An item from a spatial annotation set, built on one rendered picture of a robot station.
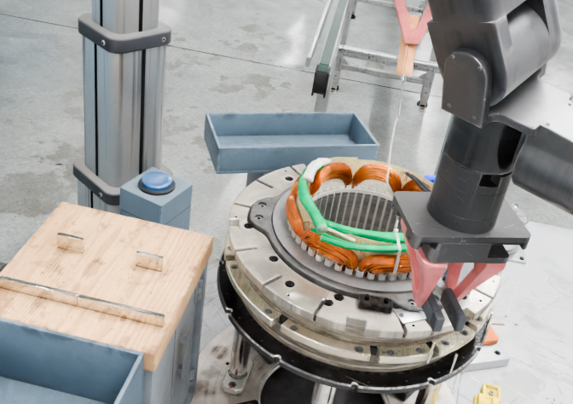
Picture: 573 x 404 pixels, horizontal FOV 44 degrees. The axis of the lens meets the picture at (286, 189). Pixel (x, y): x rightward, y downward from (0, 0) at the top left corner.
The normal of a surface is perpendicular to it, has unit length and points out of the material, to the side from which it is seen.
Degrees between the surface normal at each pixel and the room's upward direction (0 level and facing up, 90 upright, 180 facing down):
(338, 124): 90
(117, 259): 0
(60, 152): 0
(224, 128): 90
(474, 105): 108
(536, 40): 58
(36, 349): 90
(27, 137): 0
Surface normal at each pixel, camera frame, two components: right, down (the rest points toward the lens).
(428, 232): 0.13, -0.83
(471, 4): -0.69, 0.55
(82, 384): -0.19, 0.51
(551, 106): -0.10, -0.70
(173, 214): 0.87, 0.36
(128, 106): 0.69, 0.47
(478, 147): -0.41, 0.45
